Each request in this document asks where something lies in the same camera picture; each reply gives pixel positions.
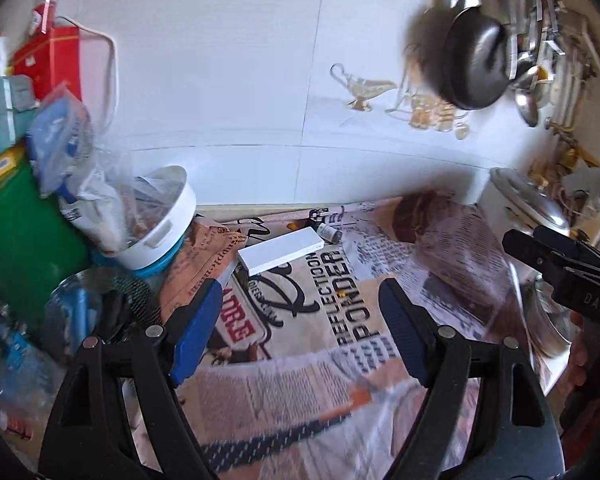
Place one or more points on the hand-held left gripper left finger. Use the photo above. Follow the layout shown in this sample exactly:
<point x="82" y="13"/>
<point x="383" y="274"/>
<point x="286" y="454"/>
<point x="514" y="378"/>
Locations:
<point x="197" y="332"/>

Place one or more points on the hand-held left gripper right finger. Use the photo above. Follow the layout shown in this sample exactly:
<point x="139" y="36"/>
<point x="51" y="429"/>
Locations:
<point x="405" y="335"/>

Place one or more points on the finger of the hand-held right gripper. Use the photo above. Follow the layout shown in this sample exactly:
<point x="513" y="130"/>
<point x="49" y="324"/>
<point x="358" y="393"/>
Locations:
<point x="525" y="247"/>
<point x="580" y="250"/>

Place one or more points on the person's right forearm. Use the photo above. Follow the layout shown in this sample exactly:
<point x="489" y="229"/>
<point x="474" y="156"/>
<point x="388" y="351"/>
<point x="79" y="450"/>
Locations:
<point x="595" y="425"/>

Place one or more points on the person's right hand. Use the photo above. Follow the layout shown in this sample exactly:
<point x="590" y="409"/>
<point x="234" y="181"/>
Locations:
<point x="577" y="355"/>

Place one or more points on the shiny steel pot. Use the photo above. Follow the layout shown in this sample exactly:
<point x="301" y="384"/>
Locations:
<point x="545" y="315"/>

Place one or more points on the white cooker with steel lid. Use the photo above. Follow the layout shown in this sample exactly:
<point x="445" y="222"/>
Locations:
<point x="525" y="197"/>

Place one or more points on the white plastic bag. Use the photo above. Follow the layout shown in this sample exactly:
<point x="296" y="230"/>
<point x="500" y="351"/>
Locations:
<point x="587" y="180"/>

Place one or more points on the black mesh pouch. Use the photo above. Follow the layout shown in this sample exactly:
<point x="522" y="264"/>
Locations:
<point x="127" y="302"/>

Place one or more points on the white plastic bowl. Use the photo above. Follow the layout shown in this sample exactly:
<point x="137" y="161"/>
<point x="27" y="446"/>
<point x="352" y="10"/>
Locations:
<point x="175" y="220"/>

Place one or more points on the white flat block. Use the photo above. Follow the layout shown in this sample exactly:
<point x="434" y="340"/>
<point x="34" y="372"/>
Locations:
<point x="280" y="252"/>

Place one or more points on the clear plastic container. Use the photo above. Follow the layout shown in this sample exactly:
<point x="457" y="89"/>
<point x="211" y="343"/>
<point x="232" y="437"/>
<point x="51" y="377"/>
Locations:
<point x="75" y="310"/>

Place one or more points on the newspaper print table cloth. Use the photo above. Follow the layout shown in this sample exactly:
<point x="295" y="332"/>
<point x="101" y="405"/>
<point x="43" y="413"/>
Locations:
<point x="305" y="410"/>

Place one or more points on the steel ladle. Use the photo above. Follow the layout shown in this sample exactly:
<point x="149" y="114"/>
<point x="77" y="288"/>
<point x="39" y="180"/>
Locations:
<point x="527" y="105"/>

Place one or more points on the clear plastic bag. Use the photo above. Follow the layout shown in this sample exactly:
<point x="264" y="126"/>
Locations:
<point x="100" y="205"/>

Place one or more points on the pile of plastic packets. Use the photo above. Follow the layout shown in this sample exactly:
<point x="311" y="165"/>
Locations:
<point x="15" y="360"/>

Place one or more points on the black frying pan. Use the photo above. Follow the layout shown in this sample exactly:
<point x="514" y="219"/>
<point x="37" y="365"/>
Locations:
<point x="475" y="65"/>

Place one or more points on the green box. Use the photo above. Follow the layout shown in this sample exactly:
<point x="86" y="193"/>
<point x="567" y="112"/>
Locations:
<point x="20" y="255"/>

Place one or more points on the steel utensil rack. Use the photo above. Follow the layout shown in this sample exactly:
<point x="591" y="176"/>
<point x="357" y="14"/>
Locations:
<point x="555" y="25"/>

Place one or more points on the blue packet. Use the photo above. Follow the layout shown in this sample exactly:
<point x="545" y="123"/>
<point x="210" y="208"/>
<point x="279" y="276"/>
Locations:
<point x="60" y="130"/>

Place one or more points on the yellow box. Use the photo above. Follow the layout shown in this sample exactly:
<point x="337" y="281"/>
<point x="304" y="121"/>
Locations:
<point x="0" y="165"/>

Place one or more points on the red box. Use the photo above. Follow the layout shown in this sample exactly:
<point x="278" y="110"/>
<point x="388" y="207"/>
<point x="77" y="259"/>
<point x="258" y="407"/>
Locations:
<point x="55" y="60"/>

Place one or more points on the red and white carton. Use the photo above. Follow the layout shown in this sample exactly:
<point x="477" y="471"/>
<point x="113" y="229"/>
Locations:
<point x="42" y="15"/>

